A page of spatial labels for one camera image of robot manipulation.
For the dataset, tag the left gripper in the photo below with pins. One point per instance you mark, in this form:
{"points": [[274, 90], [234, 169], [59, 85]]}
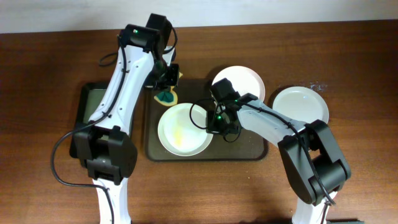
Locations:
{"points": [[152, 83]]}

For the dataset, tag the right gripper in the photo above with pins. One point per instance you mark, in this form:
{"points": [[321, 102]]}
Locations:
{"points": [[211, 126]]}

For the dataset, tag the green and yellow sponge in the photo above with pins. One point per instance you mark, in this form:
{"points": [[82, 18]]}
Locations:
{"points": [[167, 96]]}

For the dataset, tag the white plate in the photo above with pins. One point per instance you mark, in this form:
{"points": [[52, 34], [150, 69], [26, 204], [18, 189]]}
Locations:
{"points": [[244, 80], [180, 130], [302, 104]]}

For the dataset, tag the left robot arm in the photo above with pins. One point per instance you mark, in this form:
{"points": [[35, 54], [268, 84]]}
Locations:
{"points": [[104, 147]]}

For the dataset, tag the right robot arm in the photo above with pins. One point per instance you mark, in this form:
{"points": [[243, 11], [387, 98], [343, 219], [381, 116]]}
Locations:
{"points": [[313, 161]]}

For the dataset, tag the brown plastic serving tray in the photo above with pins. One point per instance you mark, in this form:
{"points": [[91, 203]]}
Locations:
{"points": [[248, 147]]}

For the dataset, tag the small black sponge tray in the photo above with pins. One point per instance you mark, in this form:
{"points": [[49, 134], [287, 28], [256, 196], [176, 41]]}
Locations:
{"points": [[90, 97]]}

